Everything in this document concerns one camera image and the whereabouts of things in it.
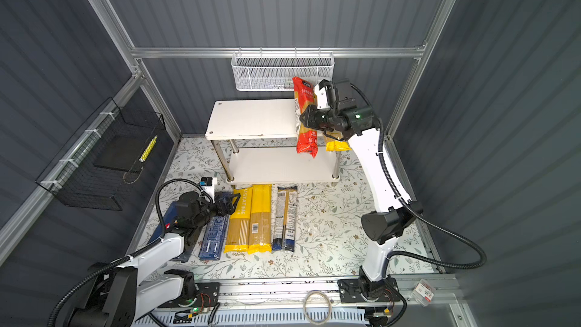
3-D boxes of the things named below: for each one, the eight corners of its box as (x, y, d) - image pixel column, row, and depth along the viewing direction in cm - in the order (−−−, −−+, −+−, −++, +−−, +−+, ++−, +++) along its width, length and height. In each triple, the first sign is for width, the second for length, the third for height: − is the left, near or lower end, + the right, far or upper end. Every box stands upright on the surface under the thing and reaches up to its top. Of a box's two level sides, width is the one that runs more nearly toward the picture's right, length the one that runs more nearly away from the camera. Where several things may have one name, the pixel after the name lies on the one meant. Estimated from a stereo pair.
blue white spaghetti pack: (272, 251, 85) (271, 249, 82) (276, 189, 102) (275, 186, 99) (298, 251, 85) (298, 249, 82) (297, 189, 102) (297, 186, 99)
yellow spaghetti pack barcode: (249, 253, 84) (247, 251, 82) (253, 188, 102) (251, 184, 100) (272, 251, 84) (271, 249, 82) (271, 187, 102) (271, 183, 100)
